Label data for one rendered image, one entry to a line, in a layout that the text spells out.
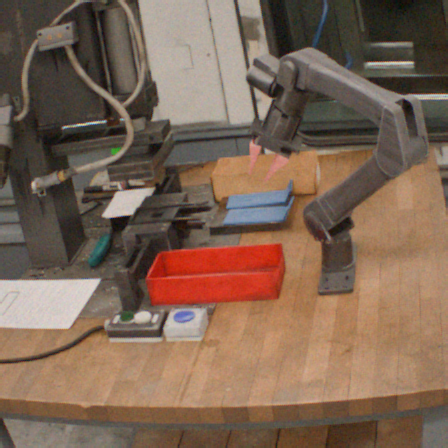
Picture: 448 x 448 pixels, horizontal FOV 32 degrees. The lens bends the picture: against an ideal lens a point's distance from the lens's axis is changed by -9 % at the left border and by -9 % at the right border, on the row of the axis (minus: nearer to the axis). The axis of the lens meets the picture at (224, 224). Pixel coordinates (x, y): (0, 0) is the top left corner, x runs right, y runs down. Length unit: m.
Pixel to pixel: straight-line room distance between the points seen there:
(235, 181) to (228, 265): 0.37
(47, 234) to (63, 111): 0.30
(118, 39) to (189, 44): 0.68
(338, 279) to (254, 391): 0.36
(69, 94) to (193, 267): 0.45
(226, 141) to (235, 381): 1.14
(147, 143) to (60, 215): 0.27
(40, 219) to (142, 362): 0.53
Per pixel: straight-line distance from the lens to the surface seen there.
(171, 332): 1.50
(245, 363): 1.41
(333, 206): 1.55
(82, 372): 1.48
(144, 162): 1.68
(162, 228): 1.75
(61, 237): 1.86
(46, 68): 1.73
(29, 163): 1.82
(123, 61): 1.70
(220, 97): 2.37
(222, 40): 2.31
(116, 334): 1.53
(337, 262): 1.61
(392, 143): 1.38
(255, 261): 1.68
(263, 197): 1.97
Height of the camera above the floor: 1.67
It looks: 24 degrees down
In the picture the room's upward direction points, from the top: 10 degrees counter-clockwise
